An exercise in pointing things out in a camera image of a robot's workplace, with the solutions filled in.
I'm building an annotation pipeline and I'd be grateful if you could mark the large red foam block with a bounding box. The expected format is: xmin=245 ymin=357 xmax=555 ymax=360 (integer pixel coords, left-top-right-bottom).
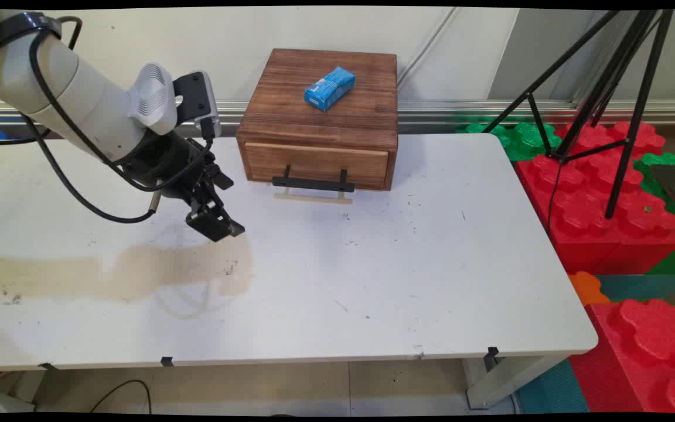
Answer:
xmin=515 ymin=121 xmax=675 ymax=275

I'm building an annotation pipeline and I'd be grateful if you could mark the white table leg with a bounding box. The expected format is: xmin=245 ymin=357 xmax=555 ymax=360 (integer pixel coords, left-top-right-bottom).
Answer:
xmin=462 ymin=354 xmax=574 ymax=410

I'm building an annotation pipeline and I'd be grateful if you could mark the dark smartphone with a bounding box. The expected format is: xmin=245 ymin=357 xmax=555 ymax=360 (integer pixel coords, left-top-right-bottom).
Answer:
xmin=649 ymin=164 xmax=675 ymax=212

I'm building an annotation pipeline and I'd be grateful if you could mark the orange foam block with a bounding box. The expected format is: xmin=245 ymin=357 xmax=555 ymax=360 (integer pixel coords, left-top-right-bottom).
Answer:
xmin=568 ymin=271 xmax=611 ymax=307

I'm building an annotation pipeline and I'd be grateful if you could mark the black tripod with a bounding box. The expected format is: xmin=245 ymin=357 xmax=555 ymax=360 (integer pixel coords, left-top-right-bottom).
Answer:
xmin=483 ymin=9 xmax=675 ymax=220

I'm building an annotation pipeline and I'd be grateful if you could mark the black floor cable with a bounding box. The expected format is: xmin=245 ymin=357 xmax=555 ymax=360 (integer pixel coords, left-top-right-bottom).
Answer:
xmin=90 ymin=379 xmax=153 ymax=414

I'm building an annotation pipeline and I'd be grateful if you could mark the teal floor mat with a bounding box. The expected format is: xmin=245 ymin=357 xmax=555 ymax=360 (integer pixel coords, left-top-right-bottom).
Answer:
xmin=516 ymin=358 xmax=591 ymax=414

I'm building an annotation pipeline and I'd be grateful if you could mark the wooden drawer with black handle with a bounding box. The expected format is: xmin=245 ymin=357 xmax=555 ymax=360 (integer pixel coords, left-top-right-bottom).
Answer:
xmin=244 ymin=142 xmax=390 ymax=194

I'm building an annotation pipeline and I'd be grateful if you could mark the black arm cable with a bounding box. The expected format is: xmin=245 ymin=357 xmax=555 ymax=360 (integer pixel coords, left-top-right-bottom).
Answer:
xmin=20 ymin=16 xmax=216 ymax=224

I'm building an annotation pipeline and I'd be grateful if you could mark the blue cardboard box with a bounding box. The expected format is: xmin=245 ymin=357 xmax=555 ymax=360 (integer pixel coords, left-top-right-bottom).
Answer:
xmin=304 ymin=66 xmax=356 ymax=112

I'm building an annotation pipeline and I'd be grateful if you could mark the brown wooden drawer cabinet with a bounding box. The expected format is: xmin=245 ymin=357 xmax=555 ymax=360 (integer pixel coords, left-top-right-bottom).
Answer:
xmin=236 ymin=49 xmax=399 ymax=192

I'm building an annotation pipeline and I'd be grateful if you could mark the white wall conduit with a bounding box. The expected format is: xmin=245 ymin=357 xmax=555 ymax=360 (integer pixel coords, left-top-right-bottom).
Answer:
xmin=396 ymin=7 xmax=459 ymax=86

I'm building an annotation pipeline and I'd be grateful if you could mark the thin black tripod cable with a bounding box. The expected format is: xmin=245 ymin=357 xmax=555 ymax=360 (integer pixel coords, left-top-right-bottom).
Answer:
xmin=546 ymin=159 xmax=562 ymax=236

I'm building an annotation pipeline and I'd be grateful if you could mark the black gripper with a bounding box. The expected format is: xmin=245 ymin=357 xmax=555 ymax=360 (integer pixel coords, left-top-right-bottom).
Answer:
xmin=121 ymin=130 xmax=246 ymax=243

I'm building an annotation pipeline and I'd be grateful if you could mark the teal foam block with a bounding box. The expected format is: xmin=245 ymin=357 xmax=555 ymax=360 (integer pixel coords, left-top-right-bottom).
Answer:
xmin=594 ymin=274 xmax=675 ymax=303

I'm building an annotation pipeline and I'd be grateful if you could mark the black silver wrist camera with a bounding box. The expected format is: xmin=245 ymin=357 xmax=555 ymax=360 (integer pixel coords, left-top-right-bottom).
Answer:
xmin=172 ymin=70 xmax=222 ymax=140

